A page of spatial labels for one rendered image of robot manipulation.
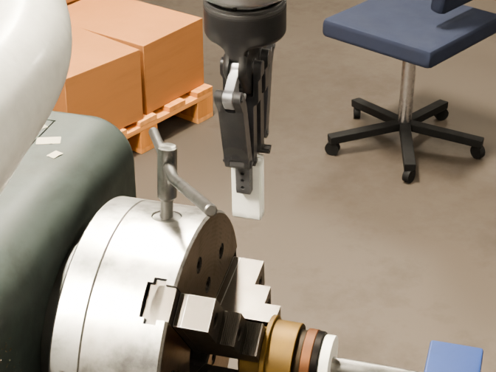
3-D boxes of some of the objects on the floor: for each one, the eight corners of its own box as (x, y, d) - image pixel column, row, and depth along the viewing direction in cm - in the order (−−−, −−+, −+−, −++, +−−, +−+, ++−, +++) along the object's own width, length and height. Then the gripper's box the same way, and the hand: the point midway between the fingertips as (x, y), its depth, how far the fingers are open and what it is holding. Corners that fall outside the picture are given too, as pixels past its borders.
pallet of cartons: (238, 96, 441) (237, -67, 407) (111, 197, 370) (98, 9, 336) (2, 44, 489) (-16, -106, 456) (-149, 125, 418) (-184, -46, 385)
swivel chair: (503, 127, 417) (540, -152, 364) (473, 198, 369) (511, -111, 317) (351, 102, 436) (366, -166, 384) (304, 166, 389) (313, -129, 337)
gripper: (266, 27, 90) (267, 257, 103) (302, -29, 101) (299, 186, 113) (181, 18, 92) (193, 246, 105) (225, -36, 102) (230, 176, 115)
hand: (247, 185), depth 107 cm, fingers closed
